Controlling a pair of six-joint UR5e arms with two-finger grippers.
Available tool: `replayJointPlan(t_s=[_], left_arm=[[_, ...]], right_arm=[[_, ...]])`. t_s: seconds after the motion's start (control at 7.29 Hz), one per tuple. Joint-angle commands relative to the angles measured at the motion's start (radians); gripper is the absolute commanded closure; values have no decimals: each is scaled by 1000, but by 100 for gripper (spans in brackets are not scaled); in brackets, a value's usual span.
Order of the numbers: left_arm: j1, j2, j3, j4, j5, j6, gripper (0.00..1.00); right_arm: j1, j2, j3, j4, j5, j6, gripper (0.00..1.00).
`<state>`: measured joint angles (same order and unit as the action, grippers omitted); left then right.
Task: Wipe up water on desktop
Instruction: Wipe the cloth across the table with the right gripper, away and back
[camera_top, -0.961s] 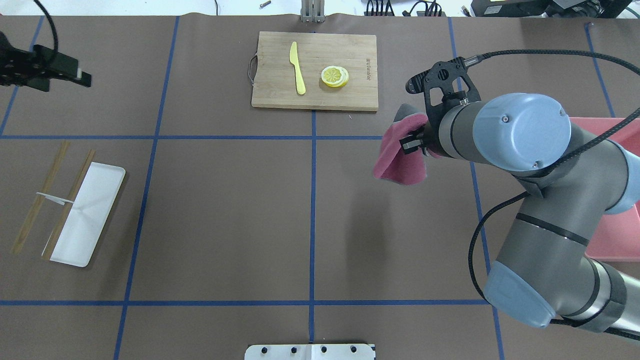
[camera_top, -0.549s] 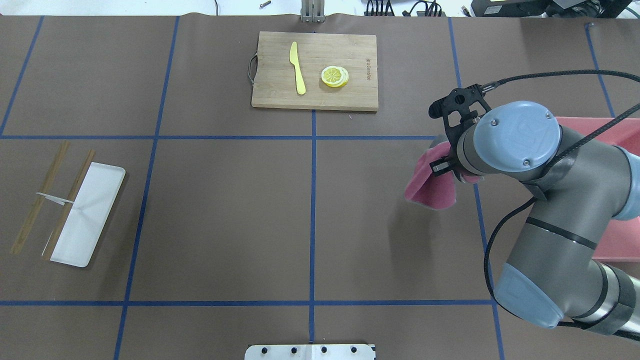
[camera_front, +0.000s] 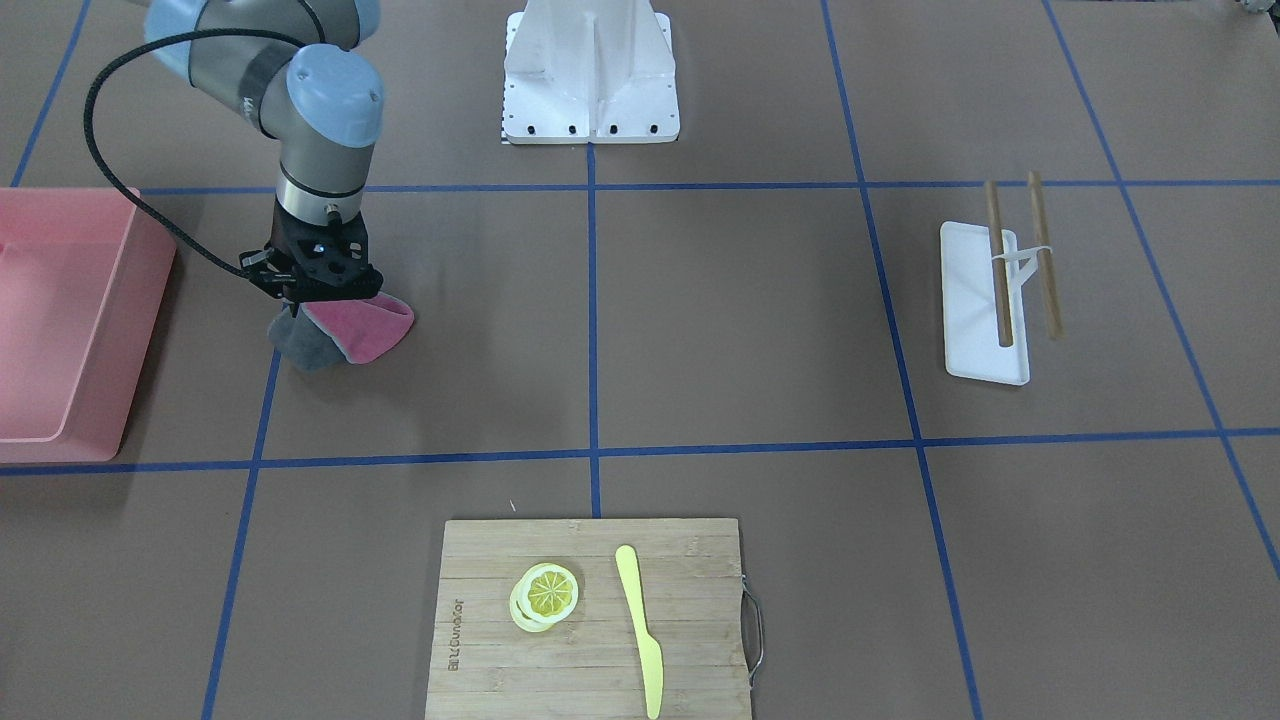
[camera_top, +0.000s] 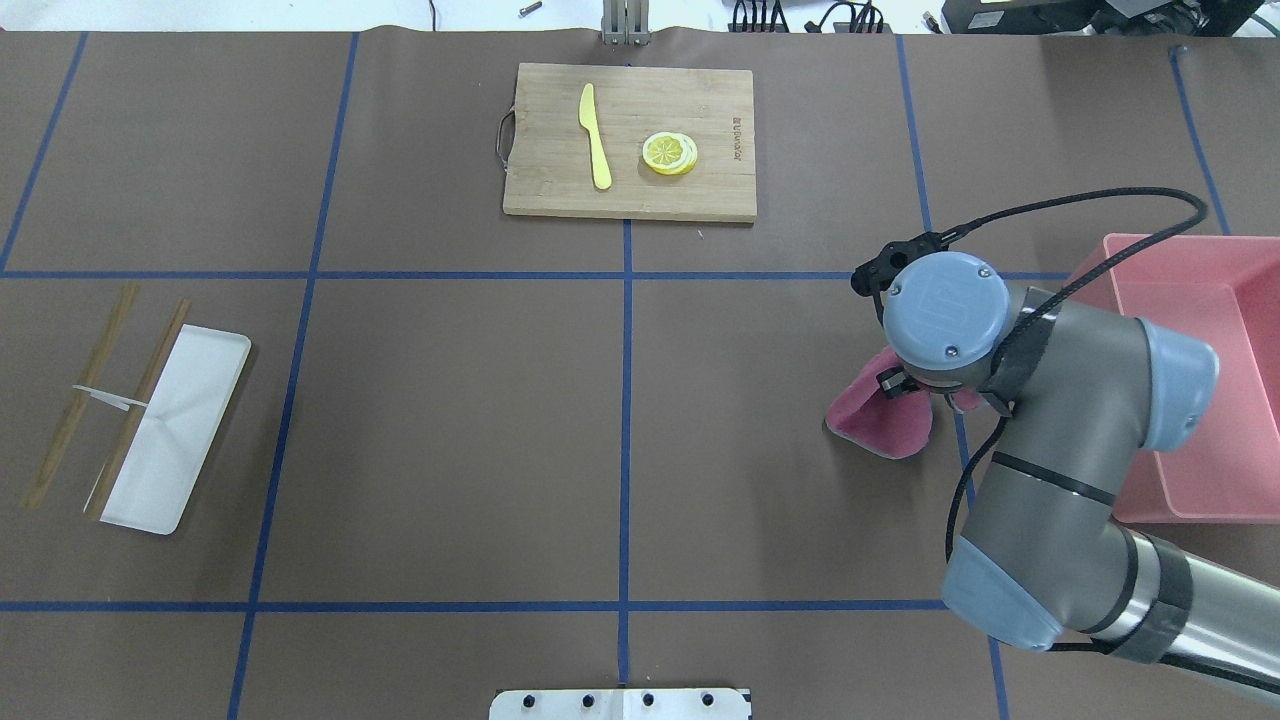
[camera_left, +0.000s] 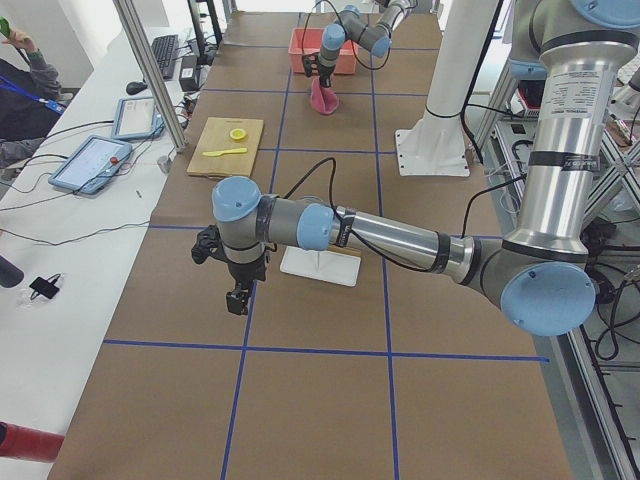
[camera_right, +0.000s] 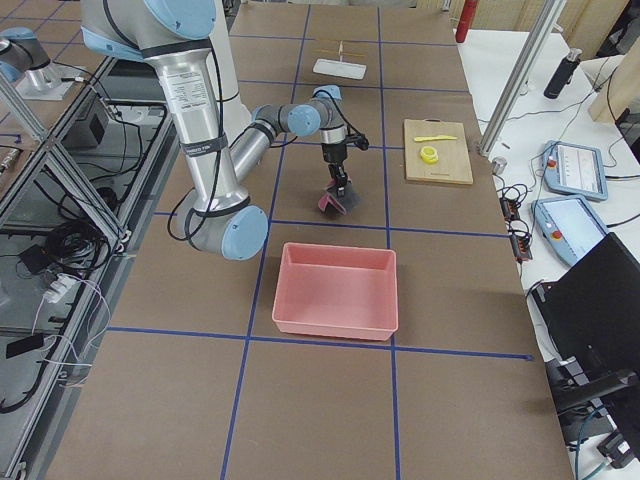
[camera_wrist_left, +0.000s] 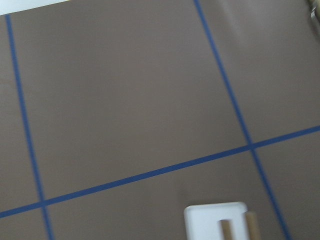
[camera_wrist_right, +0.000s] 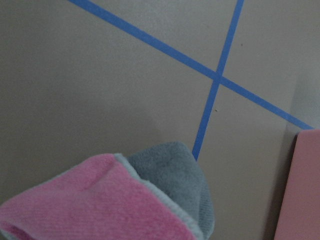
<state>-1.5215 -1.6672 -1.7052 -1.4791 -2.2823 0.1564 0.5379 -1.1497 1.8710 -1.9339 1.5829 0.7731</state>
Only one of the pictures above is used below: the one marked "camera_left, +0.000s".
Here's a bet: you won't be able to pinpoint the yellow lemon slices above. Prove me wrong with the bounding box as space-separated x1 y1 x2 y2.
229 128 248 142

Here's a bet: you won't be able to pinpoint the yellow plastic knife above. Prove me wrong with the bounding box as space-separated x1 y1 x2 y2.
202 147 248 158

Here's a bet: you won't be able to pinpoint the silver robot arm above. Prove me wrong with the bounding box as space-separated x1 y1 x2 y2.
205 1 639 336
311 0 417 88

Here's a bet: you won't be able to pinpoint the red fire extinguisher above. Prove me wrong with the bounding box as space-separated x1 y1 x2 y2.
0 422 65 463

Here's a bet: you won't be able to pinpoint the wooden chopstick rail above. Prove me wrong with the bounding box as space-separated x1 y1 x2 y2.
328 245 361 258

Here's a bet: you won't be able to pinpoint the black computer mouse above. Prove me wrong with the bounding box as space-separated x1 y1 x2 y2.
125 81 148 95

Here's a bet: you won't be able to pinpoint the far teach pendant tablet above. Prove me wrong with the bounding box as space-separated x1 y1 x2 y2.
111 97 164 141

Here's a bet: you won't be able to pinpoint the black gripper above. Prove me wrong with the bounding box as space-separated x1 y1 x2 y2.
225 255 267 315
318 64 334 88

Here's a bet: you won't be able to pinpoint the pink plastic bin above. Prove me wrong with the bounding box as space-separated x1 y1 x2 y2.
288 27 358 75

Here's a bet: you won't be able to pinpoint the aluminium frame post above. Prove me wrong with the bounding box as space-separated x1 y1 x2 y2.
113 0 187 153

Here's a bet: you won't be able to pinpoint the black keyboard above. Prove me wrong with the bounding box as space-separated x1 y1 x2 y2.
151 34 179 80

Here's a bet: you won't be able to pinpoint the teach pendant tablet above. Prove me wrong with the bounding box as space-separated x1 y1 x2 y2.
48 135 133 195
111 97 164 141

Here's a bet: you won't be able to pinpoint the white rectangular tray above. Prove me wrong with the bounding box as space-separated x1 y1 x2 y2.
280 246 361 287

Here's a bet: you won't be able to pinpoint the near teach pendant tablet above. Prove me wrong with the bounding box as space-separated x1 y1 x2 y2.
48 135 133 195

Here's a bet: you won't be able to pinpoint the wooden cutting board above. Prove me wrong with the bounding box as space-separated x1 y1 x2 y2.
186 117 264 178

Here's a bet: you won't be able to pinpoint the pink and grey cloth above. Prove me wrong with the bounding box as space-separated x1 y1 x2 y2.
310 77 339 115

